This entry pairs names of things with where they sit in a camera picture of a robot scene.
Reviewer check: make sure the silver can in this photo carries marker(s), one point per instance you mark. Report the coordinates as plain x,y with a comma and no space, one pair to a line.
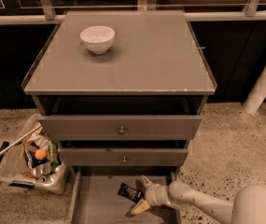
42,169

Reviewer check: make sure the white ceramic bowl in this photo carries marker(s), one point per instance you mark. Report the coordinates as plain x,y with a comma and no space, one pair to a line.
98,39

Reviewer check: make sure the black rxbar chocolate wrapper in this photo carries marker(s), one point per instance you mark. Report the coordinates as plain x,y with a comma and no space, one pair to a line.
130,193

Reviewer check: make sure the orange ball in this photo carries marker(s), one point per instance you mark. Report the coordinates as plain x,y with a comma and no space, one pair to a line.
41,154

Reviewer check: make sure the bottom grey drawer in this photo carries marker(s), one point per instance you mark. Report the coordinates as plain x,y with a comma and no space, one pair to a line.
96,201

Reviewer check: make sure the top grey drawer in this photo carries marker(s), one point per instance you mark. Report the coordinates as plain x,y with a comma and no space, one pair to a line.
120,127

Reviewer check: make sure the grey drawer cabinet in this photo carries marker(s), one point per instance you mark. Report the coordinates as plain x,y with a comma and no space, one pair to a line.
152,68

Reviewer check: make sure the middle grey drawer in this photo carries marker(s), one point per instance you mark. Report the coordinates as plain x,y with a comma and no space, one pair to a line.
123,153

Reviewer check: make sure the white stick on bin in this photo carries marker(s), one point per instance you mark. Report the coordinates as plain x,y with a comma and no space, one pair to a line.
6,149

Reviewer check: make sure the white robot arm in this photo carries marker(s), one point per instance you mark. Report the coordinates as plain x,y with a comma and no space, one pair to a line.
248,206

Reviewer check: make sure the clear plastic bin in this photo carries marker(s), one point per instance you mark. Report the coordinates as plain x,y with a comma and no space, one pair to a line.
17,164

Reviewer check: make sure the green snack packet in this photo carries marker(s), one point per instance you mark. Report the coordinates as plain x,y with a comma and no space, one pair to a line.
52,156

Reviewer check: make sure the grey drawer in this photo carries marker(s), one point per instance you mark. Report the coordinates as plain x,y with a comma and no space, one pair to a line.
96,201
120,127
123,153

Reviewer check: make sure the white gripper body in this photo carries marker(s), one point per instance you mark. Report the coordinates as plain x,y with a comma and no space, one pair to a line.
151,193

